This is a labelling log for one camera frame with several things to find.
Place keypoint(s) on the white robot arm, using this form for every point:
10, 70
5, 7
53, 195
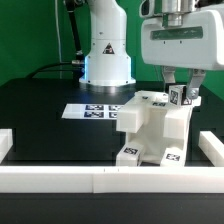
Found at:
107, 65

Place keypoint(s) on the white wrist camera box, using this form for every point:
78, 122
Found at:
147, 8

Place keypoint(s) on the white left fence block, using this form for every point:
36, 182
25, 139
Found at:
6, 142

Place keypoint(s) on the white front fence rail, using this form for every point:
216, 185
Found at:
68, 179

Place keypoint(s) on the white chair seat part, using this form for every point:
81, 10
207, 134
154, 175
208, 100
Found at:
155, 147

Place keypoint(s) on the white fence rail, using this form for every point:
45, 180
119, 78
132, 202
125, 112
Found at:
68, 179
212, 147

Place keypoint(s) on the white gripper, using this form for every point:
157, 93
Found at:
197, 44

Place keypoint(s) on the white tag plate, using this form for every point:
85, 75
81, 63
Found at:
91, 111

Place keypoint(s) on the white tagged cube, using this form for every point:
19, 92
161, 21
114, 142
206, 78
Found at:
177, 95

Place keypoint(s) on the white chair back frame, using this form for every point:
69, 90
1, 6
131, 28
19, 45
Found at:
153, 111

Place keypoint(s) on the white right fence rail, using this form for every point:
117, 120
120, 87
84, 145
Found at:
212, 147

